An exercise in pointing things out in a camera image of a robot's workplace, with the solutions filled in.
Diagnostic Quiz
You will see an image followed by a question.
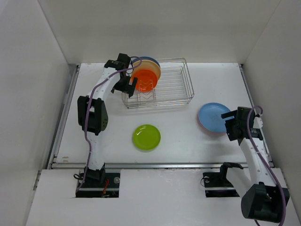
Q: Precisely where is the small orange plate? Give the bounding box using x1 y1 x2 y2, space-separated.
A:
131 69 158 92

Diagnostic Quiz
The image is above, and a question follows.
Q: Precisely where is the blue plate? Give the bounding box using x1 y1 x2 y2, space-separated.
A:
198 103 233 133
132 56 160 67

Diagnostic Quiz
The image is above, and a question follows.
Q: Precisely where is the pink plate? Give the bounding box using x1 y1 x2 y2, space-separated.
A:
196 114 226 137

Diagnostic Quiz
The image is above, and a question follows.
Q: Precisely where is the wire dish rack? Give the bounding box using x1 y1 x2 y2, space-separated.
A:
122 57 194 109

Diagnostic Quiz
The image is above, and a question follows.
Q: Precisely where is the lime green plate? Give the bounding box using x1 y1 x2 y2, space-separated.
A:
132 124 161 151

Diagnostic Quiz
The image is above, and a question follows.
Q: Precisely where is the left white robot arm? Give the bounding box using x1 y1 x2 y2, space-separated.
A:
77 53 138 187

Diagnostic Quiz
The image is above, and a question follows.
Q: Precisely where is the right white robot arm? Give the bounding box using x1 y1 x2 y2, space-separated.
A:
218 106 290 226

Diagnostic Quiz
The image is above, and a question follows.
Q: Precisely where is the tan orange plate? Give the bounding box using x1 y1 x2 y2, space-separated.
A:
132 60 161 80

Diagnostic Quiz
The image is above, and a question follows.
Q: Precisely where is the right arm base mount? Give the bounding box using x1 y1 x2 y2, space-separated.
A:
201 162 244 198

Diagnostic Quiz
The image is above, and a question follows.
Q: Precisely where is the metal rail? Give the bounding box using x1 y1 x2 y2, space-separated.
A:
47 162 275 170

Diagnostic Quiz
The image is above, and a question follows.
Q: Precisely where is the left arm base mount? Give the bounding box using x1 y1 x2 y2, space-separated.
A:
73 171 121 198

